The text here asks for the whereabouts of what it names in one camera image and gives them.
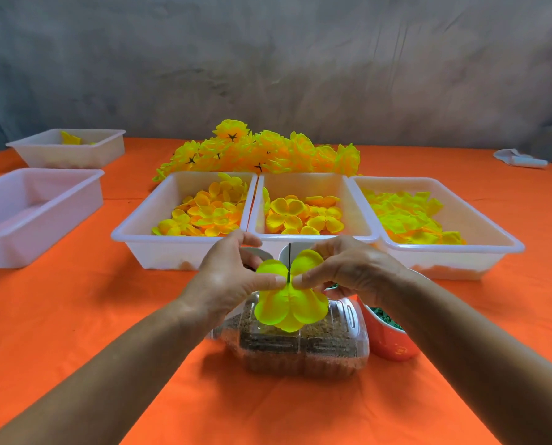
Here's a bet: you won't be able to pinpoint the person's right hand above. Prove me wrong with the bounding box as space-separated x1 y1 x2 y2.
292 236 414 309

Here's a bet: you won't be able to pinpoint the person's left hand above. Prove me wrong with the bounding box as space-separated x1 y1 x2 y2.
178 229 288 327

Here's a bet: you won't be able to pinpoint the yellow fabric flower petal piece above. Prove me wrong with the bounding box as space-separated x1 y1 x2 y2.
254 249 330 333

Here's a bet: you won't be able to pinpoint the person's left forearm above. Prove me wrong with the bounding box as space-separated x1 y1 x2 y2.
0 296 223 445

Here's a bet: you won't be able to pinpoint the person's right forearm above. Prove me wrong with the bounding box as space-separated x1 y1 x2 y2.
378 269 552 445

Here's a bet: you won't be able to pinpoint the pile of round yellow petals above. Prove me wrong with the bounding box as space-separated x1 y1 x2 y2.
261 187 346 236

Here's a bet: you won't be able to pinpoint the pile of orange-yellow petals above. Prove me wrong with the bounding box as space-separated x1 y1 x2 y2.
152 173 250 238

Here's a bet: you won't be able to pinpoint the clear plastic container with sand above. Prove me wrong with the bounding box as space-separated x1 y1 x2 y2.
209 292 370 380

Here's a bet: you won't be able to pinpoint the white plastic tray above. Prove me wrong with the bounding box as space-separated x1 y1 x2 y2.
111 171 258 272
0 168 105 269
5 129 127 170
348 175 526 281
246 172 381 263

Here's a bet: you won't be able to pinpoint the green pieces in cup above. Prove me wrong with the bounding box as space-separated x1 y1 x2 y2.
370 306 404 332

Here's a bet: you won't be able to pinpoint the red cup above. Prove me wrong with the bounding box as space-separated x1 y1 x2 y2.
357 295 421 363

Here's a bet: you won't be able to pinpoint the heap of finished yellow flowers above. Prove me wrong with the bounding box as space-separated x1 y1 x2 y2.
152 119 362 183

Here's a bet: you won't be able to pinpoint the pile of lime yellow petals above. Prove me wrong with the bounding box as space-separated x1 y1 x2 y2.
361 188 467 246

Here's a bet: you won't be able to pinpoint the orange tablecloth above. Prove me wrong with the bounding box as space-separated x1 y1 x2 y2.
0 137 552 445

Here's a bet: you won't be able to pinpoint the white folded cloth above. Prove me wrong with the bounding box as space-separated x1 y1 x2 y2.
492 148 549 170

